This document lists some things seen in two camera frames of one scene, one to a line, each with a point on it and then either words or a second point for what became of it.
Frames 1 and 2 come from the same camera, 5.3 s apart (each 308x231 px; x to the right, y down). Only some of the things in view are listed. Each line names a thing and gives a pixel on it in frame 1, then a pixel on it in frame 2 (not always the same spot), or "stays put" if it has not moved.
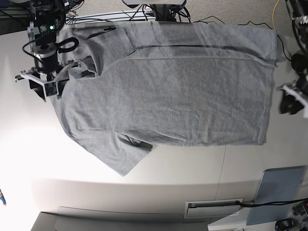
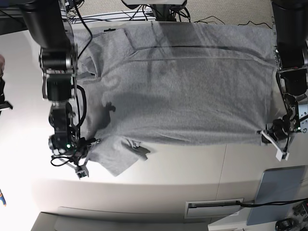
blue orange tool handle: [2, 197] stays put
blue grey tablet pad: [278, 185] stays put
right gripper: [287, 100] to [279, 134]
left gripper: [49, 81] to [72, 150]
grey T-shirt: [142, 85] stays put
